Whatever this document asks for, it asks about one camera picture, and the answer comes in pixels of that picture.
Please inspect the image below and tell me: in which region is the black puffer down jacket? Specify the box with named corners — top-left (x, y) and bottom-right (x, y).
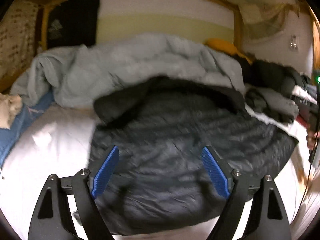
top-left (89, 76), bottom-right (298, 236)

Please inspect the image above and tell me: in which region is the person right hand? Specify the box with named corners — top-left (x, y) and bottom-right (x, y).
top-left (306, 129), bottom-right (319, 150)

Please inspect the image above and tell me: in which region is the white bed sheet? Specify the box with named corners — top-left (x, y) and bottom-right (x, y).
top-left (1, 104), bottom-right (313, 239)

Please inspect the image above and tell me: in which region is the black garment pile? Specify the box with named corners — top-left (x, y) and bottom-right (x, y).
top-left (235, 56), bottom-right (306, 98)

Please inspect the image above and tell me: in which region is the dark grey garment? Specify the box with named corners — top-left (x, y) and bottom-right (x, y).
top-left (245, 88), bottom-right (299, 124)

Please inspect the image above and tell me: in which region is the blue pillow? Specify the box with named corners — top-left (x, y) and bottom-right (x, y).
top-left (0, 91), bottom-right (54, 168)

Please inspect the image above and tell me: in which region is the light green floral duvet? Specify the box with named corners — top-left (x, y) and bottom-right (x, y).
top-left (10, 33), bottom-right (245, 108)

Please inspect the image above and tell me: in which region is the orange pillow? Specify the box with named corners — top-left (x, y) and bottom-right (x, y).
top-left (204, 38), bottom-right (252, 64)

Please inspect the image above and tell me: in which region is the beige crumpled cloth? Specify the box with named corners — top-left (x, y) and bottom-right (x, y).
top-left (0, 94), bottom-right (23, 129)

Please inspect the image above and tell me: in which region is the green checkered hanging sheet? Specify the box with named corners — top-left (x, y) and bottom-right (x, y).
top-left (237, 0), bottom-right (300, 41)

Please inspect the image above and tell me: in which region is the black hanging bag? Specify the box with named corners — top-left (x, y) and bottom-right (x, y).
top-left (47, 0), bottom-right (100, 49)

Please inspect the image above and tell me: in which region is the patterned checkered curtain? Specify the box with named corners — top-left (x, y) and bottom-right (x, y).
top-left (1, 0), bottom-right (39, 90)

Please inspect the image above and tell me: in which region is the white wall socket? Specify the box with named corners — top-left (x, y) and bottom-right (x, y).
top-left (290, 35), bottom-right (299, 52)

